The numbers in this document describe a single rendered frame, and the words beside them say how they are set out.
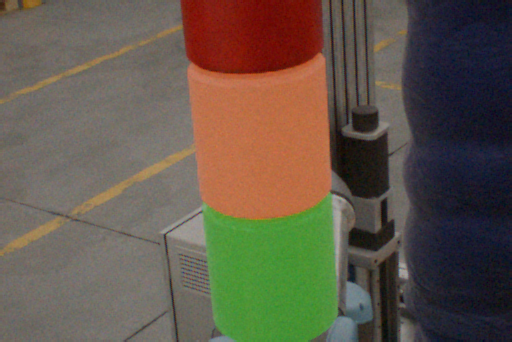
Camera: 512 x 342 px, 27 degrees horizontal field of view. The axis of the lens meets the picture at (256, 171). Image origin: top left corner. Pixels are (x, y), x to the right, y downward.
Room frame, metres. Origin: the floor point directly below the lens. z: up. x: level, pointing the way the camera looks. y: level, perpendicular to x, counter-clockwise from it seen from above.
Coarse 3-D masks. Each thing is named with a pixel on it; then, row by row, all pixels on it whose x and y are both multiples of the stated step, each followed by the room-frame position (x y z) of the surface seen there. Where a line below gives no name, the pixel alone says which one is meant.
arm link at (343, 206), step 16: (336, 176) 1.72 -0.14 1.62; (336, 192) 1.66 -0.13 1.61; (336, 208) 1.64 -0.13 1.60; (352, 208) 1.65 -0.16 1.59; (336, 224) 1.59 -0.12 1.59; (352, 224) 1.66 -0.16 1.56; (336, 240) 1.55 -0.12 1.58; (336, 256) 1.51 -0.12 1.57; (336, 272) 1.48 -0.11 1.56; (336, 288) 1.44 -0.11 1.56; (336, 320) 1.35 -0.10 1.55; (352, 320) 1.36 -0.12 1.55; (320, 336) 1.33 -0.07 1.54; (336, 336) 1.33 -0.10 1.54; (352, 336) 1.33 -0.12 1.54
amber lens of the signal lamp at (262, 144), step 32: (192, 64) 0.38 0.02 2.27; (320, 64) 0.37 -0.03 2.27; (192, 96) 0.36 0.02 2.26; (224, 96) 0.35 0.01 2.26; (256, 96) 0.35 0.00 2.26; (288, 96) 0.35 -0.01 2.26; (320, 96) 0.36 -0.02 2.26; (224, 128) 0.35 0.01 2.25; (256, 128) 0.35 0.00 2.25; (288, 128) 0.35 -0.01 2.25; (320, 128) 0.36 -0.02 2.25; (224, 160) 0.35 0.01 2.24; (256, 160) 0.35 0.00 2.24; (288, 160) 0.35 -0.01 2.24; (320, 160) 0.36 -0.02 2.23; (224, 192) 0.35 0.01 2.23; (256, 192) 0.35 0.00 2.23; (288, 192) 0.35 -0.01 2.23; (320, 192) 0.36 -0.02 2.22
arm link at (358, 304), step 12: (348, 288) 1.94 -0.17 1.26; (360, 288) 1.94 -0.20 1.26; (348, 300) 1.89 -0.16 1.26; (360, 300) 1.90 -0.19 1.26; (348, 312) 1.87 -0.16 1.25; (360, 312) 1.88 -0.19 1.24; (372, 312) 1.92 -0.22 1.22; (360, 324) 1.87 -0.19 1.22; (372, 324) 1.91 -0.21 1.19; (360, 336) 1.87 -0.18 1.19; (372, 336) 1.91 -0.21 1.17
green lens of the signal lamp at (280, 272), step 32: (224, 224) 0.35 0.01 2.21; (256, 224) 0.35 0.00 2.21; (288, 224) 0.35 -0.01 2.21; (320, 224) 0.36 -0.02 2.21; (224, 256) 0.35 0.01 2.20; (256, 256) 0.35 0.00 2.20; (288, 256) 0.35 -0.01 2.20; (320, 256) 0.35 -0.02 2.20; (224, 288) 0.36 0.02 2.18; (256, 288) 0.35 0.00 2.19; (288, 288) 0.35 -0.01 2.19; (320, 288) 0.35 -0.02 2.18; (224, 320) 0.36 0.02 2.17; (256, 320) 0.35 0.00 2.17; (288, 320) 0.35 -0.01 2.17; (320, 320) 0.35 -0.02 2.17
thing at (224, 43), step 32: (192, 0) 0.36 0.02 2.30; (224, 0) 0.35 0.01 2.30; (256, 0) 0.35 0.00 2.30; (288, 0) 0.35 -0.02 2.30; (320, 0) 0.36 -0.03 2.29; (192, 32) 0.36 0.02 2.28; (224, 32) 0.35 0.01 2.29; (256, 32) 0.35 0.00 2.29; (288, 32) 0.35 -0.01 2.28; (320, 32) 0.36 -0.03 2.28; (224, 64) 0.35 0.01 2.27; (256, 64) 0.35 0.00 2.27; (288, 64) 0.35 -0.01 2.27
